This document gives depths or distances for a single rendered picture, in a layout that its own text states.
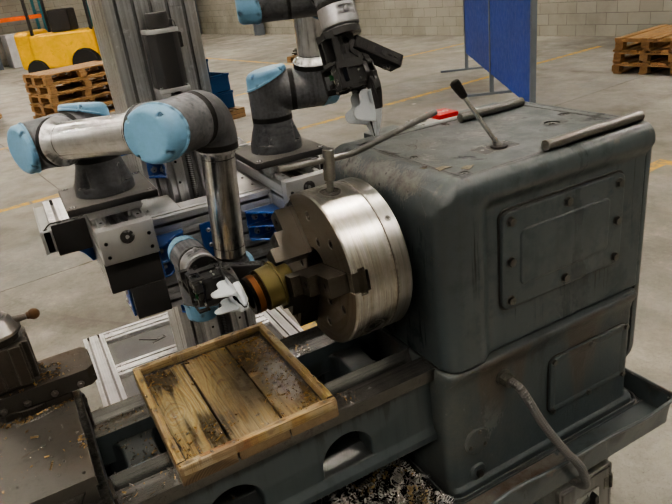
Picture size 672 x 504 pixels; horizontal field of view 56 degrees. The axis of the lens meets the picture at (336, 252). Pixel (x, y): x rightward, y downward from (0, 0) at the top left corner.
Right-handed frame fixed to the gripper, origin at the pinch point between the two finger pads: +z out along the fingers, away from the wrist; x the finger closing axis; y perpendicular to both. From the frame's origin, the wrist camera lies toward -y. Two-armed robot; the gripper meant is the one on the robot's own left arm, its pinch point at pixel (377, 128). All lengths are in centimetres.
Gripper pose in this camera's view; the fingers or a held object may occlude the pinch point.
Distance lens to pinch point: 126.7
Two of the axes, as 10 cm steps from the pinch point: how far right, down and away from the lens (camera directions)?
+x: 4.2, 0.0, -9.1
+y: -8.7, 2.9, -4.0
